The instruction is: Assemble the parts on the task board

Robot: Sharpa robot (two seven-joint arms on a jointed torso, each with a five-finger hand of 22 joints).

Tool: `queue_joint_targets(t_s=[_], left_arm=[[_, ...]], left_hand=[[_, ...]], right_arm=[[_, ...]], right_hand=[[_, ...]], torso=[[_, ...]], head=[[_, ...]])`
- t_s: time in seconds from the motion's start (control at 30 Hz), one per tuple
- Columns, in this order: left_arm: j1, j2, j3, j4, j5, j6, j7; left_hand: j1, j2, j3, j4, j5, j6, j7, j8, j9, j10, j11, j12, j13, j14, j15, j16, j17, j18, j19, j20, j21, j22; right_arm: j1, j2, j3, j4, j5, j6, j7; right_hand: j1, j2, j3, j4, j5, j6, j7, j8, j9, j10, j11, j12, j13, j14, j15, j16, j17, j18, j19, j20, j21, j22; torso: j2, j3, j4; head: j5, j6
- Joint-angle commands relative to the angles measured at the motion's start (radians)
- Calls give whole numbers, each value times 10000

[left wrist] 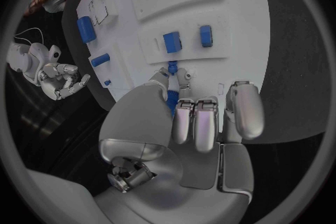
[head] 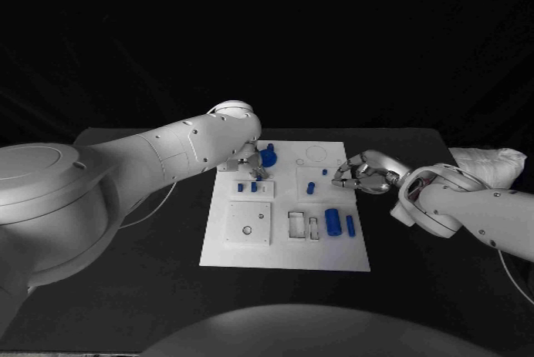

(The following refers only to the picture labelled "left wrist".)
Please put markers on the small blue cylinder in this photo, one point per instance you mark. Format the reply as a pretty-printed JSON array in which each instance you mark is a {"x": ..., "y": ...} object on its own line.
[{"x": 100, "y": 60}]

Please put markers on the white task board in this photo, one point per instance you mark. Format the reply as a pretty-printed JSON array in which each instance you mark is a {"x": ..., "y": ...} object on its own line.
[{"x": 183, "y": 7}]

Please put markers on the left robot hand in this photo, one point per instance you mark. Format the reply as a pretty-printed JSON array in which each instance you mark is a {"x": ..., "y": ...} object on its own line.
[{"x": 147, "y": 123}]

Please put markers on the tiny blue peg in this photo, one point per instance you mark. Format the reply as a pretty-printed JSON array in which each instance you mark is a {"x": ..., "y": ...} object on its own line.
[{"x": 107, "y": 82}]

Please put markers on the narrow blue block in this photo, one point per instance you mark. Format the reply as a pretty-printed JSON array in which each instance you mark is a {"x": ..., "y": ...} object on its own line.
[{"x": 206, "y": 36}]

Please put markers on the large blue cylinder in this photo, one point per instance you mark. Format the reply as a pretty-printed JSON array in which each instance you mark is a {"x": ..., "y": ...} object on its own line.
[{"x": 86, "y": 29}]

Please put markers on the wide blue block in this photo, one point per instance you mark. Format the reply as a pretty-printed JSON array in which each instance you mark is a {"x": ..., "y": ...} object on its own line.
[{"x": 172, "y": 42}]

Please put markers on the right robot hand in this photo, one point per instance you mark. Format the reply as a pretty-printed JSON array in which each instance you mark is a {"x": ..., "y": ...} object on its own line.
[{"x": 60, "y": 81}]

